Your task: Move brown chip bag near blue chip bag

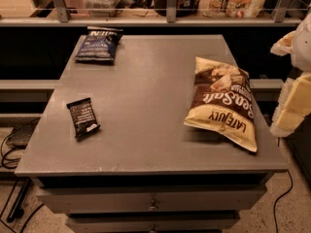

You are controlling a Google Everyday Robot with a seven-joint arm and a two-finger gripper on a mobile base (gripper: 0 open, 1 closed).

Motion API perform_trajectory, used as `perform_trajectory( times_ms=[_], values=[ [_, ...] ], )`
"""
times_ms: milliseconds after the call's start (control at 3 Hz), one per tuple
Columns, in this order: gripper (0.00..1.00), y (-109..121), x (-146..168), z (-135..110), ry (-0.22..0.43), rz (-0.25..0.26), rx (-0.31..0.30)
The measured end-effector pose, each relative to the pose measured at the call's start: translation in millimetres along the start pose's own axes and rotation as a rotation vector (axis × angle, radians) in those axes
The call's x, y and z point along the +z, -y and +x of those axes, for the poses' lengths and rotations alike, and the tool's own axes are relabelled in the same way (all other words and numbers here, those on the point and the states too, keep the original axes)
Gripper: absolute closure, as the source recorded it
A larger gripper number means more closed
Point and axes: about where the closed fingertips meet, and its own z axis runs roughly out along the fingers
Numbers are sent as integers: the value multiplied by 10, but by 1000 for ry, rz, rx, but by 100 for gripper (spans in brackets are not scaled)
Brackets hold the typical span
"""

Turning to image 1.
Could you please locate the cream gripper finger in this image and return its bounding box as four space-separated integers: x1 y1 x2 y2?
270 31 294 56

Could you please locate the brown Late July chip bag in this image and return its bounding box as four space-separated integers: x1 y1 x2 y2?
184 57 258 152

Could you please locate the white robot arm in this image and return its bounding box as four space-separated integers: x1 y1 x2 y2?
270 15 311 138

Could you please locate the blue chip bag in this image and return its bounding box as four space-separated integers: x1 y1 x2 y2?
75 30 122 61

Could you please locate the grey upper drawer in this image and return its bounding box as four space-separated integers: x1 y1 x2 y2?
37 185 266 214

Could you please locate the grey drawer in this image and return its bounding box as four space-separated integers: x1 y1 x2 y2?
37 185 266 214
66 213 240 233

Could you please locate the black snack bar wrapper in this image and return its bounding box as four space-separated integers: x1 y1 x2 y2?
66 98 100 139

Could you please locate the grey metal railing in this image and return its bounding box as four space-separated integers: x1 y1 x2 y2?
0 0 310 27

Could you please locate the grey lower drawer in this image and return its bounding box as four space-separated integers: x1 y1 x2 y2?
66 213 240 233

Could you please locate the dark power adapter box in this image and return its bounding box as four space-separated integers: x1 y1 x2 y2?
6 124 35 149

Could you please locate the black cable right floor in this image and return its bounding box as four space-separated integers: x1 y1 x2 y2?
272 170 294 233

